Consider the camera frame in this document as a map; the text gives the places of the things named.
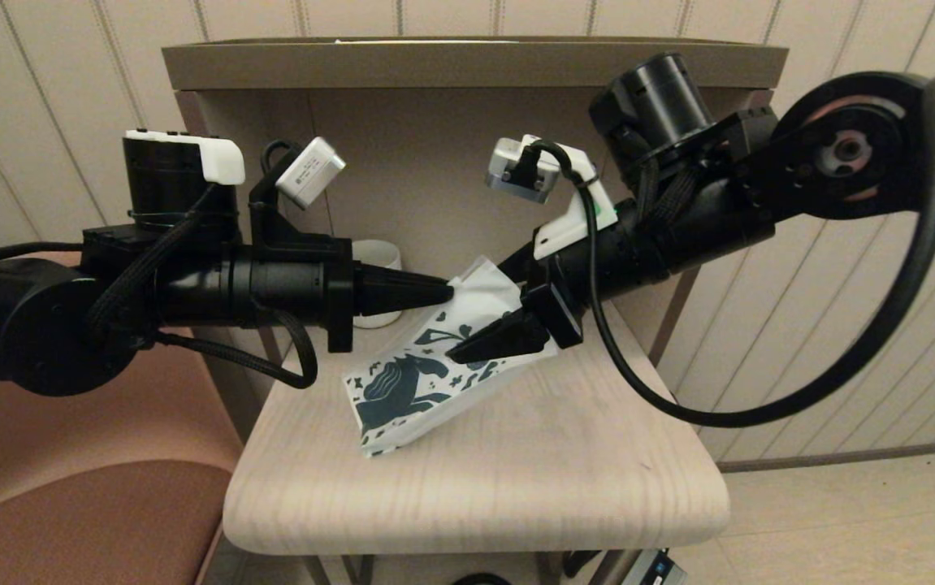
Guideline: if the white horse print pouch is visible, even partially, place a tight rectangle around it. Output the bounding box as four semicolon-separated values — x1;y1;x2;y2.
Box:
343;256;557;457

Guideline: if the white ribbed ceramic mug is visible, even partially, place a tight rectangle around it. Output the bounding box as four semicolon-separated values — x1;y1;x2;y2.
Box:
352;240;403;329

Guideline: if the beige wooden hutch desk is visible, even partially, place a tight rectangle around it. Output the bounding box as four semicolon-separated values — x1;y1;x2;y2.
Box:
162;36;789;585

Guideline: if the grey box with blue label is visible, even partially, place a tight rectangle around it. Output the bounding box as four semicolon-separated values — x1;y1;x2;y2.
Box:
621;546;687;585

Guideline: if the brown upholstered chair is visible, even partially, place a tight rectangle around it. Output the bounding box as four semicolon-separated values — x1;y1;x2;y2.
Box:
0;341;245;585

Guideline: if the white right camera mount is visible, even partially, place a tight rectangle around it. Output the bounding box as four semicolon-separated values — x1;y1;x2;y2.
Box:
532;134;618;261

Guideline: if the thick black right camera cable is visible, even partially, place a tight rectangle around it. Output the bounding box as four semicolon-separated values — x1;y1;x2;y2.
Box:
516;73;935;429

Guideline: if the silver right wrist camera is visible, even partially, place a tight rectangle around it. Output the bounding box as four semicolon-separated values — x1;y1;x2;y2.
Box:
486;138;561;204

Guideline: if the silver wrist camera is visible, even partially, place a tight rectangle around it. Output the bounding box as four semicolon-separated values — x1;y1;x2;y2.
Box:
486;138;561;204
275;136;348;210

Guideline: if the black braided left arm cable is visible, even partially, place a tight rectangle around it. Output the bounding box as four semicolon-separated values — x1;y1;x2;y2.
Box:
154;302;319;389

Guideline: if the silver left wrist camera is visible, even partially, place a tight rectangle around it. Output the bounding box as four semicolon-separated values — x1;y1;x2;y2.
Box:
275;136;348;210

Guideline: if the black left camera plug cable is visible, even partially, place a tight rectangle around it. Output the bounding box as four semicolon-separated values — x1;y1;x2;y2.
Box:
258;140;299;204

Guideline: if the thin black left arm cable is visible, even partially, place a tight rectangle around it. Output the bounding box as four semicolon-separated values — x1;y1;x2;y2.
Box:
0;241;86;266

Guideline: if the brown wall baseboard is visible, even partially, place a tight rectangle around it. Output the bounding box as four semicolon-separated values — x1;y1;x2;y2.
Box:
715;437;935;474

